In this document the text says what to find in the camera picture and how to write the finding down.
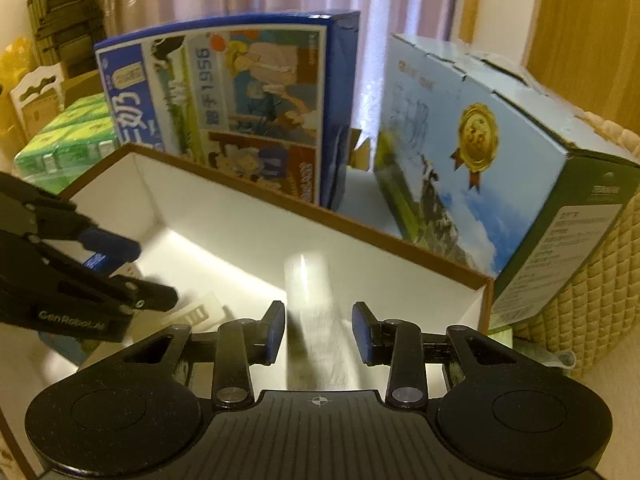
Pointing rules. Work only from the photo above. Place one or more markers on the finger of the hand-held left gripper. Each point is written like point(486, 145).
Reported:
point(112, 249)
point(150, 297)

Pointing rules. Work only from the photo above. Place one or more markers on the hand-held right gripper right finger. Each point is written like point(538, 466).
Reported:
point(361, 332)

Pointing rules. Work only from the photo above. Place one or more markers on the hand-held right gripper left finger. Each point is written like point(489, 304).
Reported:
point(275, 330)

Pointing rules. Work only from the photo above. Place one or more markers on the white hair claw clip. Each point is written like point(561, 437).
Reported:
point(200, 310)

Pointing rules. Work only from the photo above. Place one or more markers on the clear plastic case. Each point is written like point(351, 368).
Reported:
point(306, 285)

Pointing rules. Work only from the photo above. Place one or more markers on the brown cardboard box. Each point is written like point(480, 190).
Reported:
point(225, 220)

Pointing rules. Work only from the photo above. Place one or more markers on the green shrink-wrapped drink pack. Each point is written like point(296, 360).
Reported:
point(65, 140)

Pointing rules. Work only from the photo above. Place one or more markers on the dark blue milk carton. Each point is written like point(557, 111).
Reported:
point(225, 100)

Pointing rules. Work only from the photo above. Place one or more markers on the grey cloth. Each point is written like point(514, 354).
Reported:
point(550, 357)

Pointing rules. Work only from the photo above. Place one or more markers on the yellow plastic bag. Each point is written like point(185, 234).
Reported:
point(15, 75)

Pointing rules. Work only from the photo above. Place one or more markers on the light blue milk carton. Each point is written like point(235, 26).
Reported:
point(475, 160)

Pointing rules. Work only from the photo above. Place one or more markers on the dark folding ladder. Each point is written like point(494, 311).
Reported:
point(65, 25)

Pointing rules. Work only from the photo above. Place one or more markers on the brown wooden panel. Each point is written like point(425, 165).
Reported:
point(575, 35)

